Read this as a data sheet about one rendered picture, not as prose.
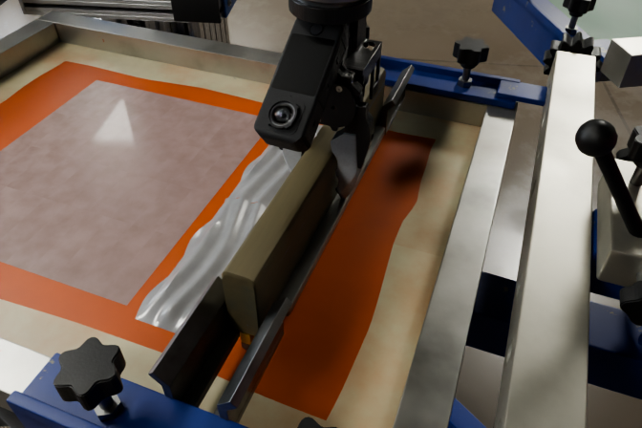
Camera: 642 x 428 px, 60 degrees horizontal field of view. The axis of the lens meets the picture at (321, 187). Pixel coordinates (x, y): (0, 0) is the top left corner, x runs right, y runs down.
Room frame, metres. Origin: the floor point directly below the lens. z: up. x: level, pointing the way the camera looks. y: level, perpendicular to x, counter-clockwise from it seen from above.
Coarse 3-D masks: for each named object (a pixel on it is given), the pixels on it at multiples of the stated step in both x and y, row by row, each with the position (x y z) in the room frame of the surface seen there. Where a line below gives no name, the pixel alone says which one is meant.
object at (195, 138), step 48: (48, 96) 0.71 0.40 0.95; (96, 96) 0.71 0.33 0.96; (144, 96) 0.71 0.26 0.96; (192, 96) 0.71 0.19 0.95; (48, 144) 0.59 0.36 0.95; (96, 144) 0.59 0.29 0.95; (144, 144) 0.59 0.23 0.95; (192, 144) 0.59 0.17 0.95; (240, 144) 0.59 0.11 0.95; (384, 144) 0.59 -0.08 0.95; (432, 144) 0.59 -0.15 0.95; (384, 192) 0.50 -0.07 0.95; (384, 240) 0.42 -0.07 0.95
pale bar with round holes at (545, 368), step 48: (576, 96) 0.57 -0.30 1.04; (576, 192) 0.40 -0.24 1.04; (528, 240) 0.34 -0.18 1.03; (576, 240) 0.34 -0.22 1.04; (528, 288) 0.28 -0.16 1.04; (576, 288) 0.28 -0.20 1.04; (528, 336) 0.24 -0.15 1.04; (576, 336) 0.24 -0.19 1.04; (528, 384) 0.20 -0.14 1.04; (576, 384) 0.20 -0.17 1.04
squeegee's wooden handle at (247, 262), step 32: (320, 160) 0.42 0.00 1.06; (288, 192) 0.38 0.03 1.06; (320, 192) 0.40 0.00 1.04; (256, 224) 0.34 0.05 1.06; (288, 224) 0.34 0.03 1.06; (256, 256) 0.30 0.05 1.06; (288, 256) 0.33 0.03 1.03; (224, 288) 0.28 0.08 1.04; (256, 288) 0.27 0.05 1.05; (256, 320) 0.27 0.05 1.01
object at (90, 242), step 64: (0, 192) 0.49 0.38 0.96; (64, 192) 0.49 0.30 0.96; (128, 192) 0.49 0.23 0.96; (192, 192) 0.49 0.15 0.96; (0, 256) 0.39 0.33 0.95; (64, 256) 0.39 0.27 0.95; (128, 256) 0.39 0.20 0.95; (384, 256) 0.39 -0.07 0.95; (128, 320) 0.31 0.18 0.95; (320, 320) 0.31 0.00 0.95; (320, 384) 0.25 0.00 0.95
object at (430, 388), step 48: (0, 48) 0.79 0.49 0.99; (48, 48) 0.86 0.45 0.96; (96, 48) 0.86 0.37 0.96; (144, 48) 0.82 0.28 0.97; (192, 48) 0.79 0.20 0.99; (240, 48) 0.79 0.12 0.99; (384, 96) 0.68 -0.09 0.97; (432, 96) 0.66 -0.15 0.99; (480, 144) 0.54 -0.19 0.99; (480, 192) 0.46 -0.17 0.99; (480, 240) 0.38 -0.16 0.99; (432, 336) 0.27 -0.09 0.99; (0, 384) 0.23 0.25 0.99; (432, 384) 0.23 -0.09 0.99
